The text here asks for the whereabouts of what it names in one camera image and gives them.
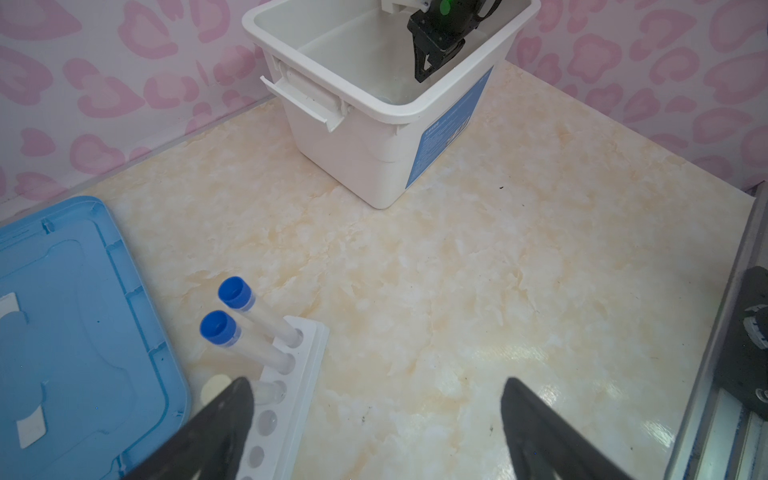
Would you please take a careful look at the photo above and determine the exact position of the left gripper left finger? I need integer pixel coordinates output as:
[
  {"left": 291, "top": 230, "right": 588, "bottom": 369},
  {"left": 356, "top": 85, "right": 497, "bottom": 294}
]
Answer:
[{"left": 127, "top": 392, "right": 254, "bottom": 480}]

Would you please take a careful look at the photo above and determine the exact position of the blue-capped test tube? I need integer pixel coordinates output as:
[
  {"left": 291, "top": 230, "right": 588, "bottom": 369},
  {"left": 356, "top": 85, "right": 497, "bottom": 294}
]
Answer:
[
  {"left": 199, "top": 310, "right": 295, "bottom": 375},
  {"left": 218, "top": 276, "right": 303, "bottom": 348}
]

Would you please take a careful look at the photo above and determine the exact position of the blue plastic bin lid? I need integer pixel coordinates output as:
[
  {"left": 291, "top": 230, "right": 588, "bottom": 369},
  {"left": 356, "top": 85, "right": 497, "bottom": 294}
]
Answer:
[{"left": 1, "top": 196, "right": 191, "bottom": 479}]

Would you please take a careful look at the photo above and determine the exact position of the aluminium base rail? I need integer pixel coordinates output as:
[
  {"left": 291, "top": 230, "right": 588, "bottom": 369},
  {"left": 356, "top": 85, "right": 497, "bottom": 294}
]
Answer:
[{"left": 664, "top": 183, "right": 767, "bottom": 479}]

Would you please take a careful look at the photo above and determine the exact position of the white plastic storage bin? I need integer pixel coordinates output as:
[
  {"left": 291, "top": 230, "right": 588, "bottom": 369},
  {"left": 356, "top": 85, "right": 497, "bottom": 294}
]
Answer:
[{"left": 242, "top": 1, "right": 541, "bottom": 209}]

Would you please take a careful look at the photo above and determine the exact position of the white-capped test tube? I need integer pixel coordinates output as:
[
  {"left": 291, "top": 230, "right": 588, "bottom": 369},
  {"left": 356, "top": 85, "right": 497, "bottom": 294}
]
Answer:
[{"left": 199, "top": 374, "right": 287, "bottom": 406}]

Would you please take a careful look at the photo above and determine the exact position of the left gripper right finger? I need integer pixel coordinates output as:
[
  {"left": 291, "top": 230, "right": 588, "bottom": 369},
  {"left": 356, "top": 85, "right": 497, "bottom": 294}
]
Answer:
[{"left": 500, "top": 378, "right": 628, "bottom": 479}]

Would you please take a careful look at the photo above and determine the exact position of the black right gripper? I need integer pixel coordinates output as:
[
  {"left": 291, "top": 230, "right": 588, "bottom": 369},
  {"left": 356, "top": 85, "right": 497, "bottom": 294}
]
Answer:
[{"left": 407, "top": 0, "right": 502, "bottom": 83}]

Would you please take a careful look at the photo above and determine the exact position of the white test tube rack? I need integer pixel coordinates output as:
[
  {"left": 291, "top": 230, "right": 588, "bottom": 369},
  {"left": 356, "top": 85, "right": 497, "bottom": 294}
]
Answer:
[{"left": 236, "top": 316, "right": 329, "bottom": 479}]

